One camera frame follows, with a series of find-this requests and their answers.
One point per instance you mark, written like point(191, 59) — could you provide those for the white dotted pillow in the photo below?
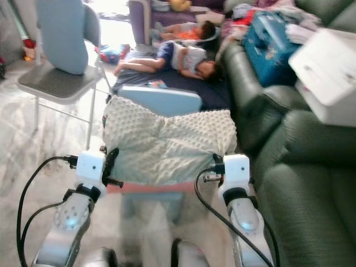
point(167, 144)

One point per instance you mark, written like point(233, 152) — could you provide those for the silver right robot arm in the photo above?
point(245, 219)

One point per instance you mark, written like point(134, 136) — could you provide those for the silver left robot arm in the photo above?
point(69, 214)

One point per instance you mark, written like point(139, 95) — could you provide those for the dark green leather sofa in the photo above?
point(300, 194)

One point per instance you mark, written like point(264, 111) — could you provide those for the grey purple sofa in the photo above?
point(138, 19)

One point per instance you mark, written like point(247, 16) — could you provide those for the pink pad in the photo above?
point(150, 187)

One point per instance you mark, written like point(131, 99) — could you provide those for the light blue rectangular cushion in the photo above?
point(161, 100)

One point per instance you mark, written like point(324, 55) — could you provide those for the silver right robot leg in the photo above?
point(194, 255)

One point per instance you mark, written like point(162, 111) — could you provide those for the silver robot leg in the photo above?
point(194, 255)
point(100, 258)

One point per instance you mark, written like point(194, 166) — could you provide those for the dark blue floor mattress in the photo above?
point(142, 82)

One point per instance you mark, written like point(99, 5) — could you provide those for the silver left robot leg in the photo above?
point(100, 258)

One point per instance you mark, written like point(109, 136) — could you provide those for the grey folding chair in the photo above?
point(55, 83)

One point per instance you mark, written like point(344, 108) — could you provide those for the blue patterned bag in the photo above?
point(114, 53)

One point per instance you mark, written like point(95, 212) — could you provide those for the child in white blue shirt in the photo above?
point(186, 58)

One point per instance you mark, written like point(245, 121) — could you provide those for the blue printed box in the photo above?
point(270, 53)

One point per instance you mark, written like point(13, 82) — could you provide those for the light blue tall cushion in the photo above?
point(61, 36)

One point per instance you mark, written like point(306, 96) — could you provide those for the red and white toy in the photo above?
point(29, 51)

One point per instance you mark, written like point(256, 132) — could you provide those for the child in orange shirt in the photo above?
point(189, 33)

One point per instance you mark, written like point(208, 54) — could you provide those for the white box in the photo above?
point(331, 72)

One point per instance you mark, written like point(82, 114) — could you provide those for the yellow plush toy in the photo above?
point(181, 5)

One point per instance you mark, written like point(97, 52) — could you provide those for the pile of clothes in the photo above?
point(283, 14)

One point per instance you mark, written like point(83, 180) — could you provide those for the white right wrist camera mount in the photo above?
point(235, 169)

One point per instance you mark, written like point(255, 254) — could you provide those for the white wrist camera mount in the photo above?
point(90, 167)
point(235, 169)

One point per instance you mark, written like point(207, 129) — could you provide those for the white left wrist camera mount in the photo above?
point(90, 167)

